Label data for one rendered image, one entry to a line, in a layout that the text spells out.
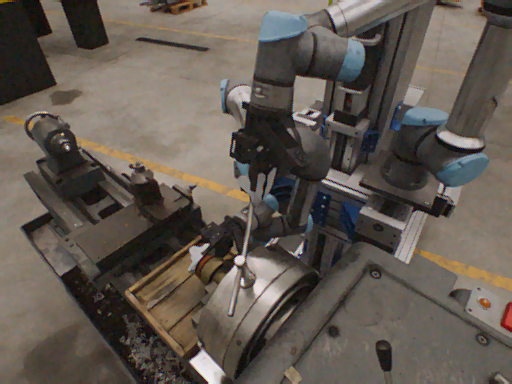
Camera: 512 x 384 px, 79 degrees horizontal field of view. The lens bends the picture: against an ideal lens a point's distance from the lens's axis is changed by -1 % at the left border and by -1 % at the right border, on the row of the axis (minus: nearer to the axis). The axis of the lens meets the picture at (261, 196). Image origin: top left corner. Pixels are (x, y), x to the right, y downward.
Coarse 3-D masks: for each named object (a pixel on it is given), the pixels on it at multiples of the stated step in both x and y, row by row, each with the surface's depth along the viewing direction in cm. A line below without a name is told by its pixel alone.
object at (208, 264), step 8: (208, 256) 86; (216, 256) 88; (200, 264) 84; (208, 264) 83; (216, 264) 83; (200, 272) 84; (208, 272) 82; (216, 272) 82; (224, 272) 82; (200, 280) 84; (208, 280) 81; (216, 280) 82
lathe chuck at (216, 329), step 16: (256, 256) 71; (272, 256) 72; (288, 256) 74; (256, 272) 67; (272, 272) 68; (224, 288) 66; (240, 288) 65; (256, 288) 65; (208, 304) 67; (224, 304) 65; (240, 304) 64; (208, 320) 66; (224, 320) 64; (240, 320) 63; (208, 336) 67; (224, 336) 64; (208, 352) 69; (224, 352) 64
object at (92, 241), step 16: (176, 192) 126; (128, 208) 120; (96, 224) 113; (112, 224) 114; (128, 224) 114; (144, 224) 114; (80, 240) 108; (96, 240) 108; (112, 240) 108; (128, 240) 108; (96, 256) 103; (112, 256) 105
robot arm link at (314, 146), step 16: (304, 128) 77; (304, 144) 74; (320, 144) 76; (320, 160) 77; (304, 176) 83; (320, 176) 82; (304, 192) 90; (288, 208) 103; (304, 208) 97; (288, 224) 108; (304, 224) 106
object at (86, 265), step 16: (192, 208) 126; (176, 224) 121; (64, 240) 117; (144, 240) 114; (160, 240) 118; (80, 256) 109; (128, 256) 109; (144, 256) 115; (96, 272) 104; (112, 272) 107
